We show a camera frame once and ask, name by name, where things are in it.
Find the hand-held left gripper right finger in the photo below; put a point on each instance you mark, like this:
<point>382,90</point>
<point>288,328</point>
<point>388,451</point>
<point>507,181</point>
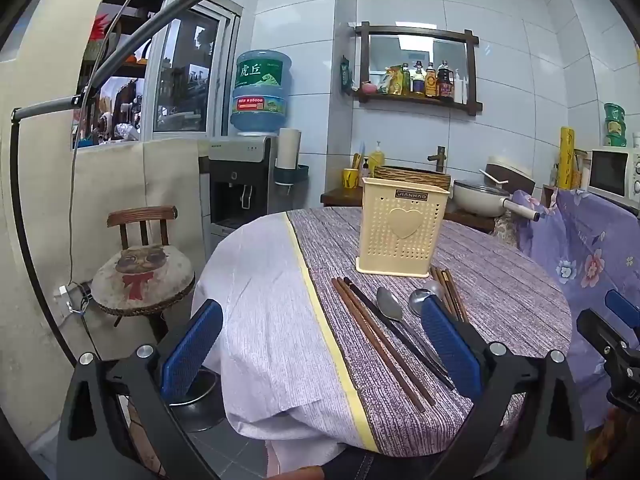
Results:
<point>450,345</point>

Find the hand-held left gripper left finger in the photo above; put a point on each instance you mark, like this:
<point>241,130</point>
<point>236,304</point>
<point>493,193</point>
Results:
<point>192,347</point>

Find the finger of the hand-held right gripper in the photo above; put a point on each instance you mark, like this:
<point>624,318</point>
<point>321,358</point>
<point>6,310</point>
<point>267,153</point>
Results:
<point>622,307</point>
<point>605,332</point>

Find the brown wooden chopstick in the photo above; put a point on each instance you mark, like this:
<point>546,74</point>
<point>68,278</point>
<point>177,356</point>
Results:
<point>438,280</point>
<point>455,295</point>
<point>446,287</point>
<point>378,346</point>
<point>387,341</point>

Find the round steel spoon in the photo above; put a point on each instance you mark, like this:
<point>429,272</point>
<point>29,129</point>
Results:
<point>419,302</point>

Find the oval steel spoon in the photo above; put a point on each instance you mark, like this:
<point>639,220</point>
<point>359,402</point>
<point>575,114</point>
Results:
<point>390,305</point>

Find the black chopstick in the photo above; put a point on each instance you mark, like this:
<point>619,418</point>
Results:
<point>362,296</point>

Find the cream plastic utensil holder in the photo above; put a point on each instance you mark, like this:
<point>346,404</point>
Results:
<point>400,240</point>

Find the round metal table base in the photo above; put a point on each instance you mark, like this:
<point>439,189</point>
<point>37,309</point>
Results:
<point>200,410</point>

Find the purple striped tablecloth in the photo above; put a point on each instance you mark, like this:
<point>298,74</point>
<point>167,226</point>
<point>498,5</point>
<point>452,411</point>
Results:
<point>500,285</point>

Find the cat print seat cushion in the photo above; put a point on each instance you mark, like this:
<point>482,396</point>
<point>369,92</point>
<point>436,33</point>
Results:
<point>145,280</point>

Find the purple floral cloth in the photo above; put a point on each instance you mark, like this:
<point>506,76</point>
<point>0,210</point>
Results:
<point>575,240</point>

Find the white cloth yellow edge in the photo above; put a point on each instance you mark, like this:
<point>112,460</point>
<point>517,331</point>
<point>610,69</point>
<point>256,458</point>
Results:
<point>260,285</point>

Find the brown patterned cloth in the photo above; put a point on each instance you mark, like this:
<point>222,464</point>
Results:
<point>506,227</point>

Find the white power strip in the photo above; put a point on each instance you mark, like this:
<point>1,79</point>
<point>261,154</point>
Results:
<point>65,294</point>

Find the white microwave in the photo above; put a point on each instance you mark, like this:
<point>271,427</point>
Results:
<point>607,170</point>

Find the wooden chair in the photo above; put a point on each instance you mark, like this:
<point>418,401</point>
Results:
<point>142,215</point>

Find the cream frying pan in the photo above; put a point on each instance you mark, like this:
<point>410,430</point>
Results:
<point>475,200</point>

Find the yellow roll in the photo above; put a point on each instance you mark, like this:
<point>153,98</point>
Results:
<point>567,157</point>

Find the beige fabric panel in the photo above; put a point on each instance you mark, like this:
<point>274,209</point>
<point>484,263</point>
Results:
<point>170,180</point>

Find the white rice ladle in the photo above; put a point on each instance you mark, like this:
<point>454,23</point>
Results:
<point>492,176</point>

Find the green canisters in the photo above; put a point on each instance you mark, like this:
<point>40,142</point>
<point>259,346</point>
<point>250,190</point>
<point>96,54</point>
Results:
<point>614,127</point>

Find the woven basket basin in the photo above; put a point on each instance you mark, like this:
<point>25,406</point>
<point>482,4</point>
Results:
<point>400,171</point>

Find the dark wooden counter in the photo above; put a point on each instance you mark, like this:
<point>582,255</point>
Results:
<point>340,196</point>

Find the bronze faucet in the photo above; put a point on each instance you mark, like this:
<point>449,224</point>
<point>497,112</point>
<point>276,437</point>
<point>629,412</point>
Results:
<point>440,160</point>

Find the yellow cup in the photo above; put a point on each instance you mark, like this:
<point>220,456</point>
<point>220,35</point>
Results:
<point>351,179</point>

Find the water dispenser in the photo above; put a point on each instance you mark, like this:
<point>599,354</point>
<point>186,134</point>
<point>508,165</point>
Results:
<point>240,160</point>

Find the small patterned pump bottle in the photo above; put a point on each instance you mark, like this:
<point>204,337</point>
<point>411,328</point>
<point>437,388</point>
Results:
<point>365,169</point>

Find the yellow soap dispenser bottle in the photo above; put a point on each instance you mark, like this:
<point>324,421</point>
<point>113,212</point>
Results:
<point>377,160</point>

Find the blue water jug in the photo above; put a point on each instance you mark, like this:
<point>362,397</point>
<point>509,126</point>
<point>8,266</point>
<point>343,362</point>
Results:
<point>260,110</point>

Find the row of condiment bottles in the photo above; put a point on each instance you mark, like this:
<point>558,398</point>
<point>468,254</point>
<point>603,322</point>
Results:
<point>444,82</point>

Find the yellow food packet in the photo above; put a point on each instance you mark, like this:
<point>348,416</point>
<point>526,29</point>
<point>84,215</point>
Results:
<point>392,81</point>

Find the sliding window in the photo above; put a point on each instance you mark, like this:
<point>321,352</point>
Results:
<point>185,70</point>

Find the black boom stand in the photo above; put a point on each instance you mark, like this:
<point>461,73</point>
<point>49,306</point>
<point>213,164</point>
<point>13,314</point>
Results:
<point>50,105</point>

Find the green hanging packet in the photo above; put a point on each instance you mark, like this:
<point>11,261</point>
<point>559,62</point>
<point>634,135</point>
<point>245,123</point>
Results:
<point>345,75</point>

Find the dark wooden wall shelf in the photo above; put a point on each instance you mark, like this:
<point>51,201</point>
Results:
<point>415,30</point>

